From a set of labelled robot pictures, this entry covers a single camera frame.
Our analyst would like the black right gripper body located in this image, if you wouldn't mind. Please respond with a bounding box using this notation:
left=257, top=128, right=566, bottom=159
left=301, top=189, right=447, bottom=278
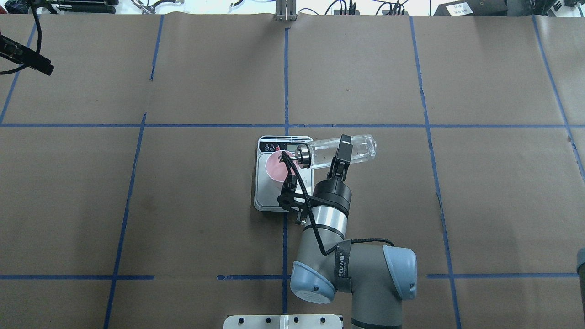
left=311, top=178, right=352, bottom=214

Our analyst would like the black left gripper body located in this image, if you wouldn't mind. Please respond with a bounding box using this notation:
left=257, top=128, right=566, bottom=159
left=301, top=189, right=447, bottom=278
left=0, top=35, right=54, bottom=76

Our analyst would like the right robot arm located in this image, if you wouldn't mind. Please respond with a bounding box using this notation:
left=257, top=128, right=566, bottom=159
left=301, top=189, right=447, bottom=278
left=277, top=135, right=417, bottom=329

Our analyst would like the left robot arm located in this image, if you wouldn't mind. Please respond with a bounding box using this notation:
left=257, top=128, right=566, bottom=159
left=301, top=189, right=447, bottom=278
left=1, top=24, right=584, bottom=329

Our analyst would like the pink plastic cup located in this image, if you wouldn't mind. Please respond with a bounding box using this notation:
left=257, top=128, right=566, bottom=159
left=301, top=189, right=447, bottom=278
left=265, top=151, right=295, bottom=183

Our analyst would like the digital kitchen scale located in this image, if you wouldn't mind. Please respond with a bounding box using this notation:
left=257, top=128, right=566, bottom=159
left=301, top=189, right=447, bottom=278
left=254, top=135, right=313, bottom=211

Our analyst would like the brown paper table cover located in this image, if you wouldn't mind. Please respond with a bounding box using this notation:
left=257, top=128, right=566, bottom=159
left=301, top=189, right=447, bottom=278
left=1, top=12, right=584, bottom=329

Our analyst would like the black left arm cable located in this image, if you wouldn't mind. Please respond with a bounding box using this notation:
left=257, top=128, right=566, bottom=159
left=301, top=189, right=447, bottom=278
left=0, top=0, right=43, bottom=75

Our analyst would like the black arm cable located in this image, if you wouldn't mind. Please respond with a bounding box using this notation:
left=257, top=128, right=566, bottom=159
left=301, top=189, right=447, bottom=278
left=0, top=0, right=43, bottom=75
left=280, top=152, right=394, bottom=256

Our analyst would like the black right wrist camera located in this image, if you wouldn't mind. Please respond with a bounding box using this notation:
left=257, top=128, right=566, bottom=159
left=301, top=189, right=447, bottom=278
left=277, top=174, right=308, bottom=225

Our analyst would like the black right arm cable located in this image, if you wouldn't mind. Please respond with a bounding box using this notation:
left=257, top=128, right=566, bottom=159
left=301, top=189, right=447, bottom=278
left=280, top=152, right=394, bottom=256

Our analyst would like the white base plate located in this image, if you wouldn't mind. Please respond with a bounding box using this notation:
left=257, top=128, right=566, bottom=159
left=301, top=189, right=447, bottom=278
left=223, top=314, right=344, bottom=329

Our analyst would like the aluminium frame post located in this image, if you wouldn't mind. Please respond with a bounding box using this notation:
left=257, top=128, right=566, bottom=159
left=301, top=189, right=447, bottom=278
left=274, top=0, right=298, bottom=21

